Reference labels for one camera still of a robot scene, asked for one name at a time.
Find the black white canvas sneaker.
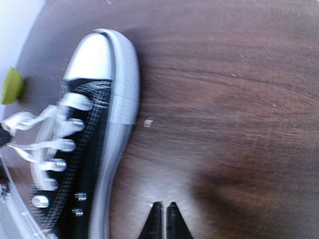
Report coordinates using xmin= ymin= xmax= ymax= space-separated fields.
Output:
xmin=0 ymin=28 xmax=140 ymax=239

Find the lime green bowl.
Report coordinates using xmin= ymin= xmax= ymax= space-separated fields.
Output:
xmin=0 ymin=67 xmax=24 ymax=105

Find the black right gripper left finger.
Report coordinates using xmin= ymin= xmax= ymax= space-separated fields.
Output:
xmin=138 ymin=202 xmax=162 ymax=239

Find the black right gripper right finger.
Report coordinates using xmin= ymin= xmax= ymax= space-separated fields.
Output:
xmin=166 ymin=202 xmax=193 ymax=239

